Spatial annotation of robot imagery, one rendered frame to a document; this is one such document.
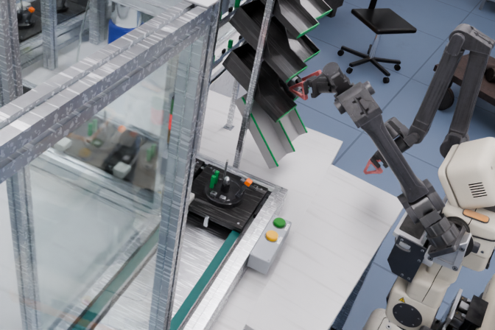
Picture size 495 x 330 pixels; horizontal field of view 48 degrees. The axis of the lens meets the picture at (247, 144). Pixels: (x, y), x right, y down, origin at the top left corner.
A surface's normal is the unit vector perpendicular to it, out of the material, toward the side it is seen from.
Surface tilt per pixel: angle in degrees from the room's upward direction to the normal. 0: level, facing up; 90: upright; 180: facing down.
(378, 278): 0
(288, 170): 0
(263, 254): 0
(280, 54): 25
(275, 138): 45
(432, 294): 90
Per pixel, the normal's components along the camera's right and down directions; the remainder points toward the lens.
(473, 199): -0.52, 0.43
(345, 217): 0.18, -0.79
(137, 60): 0.90, 0.36
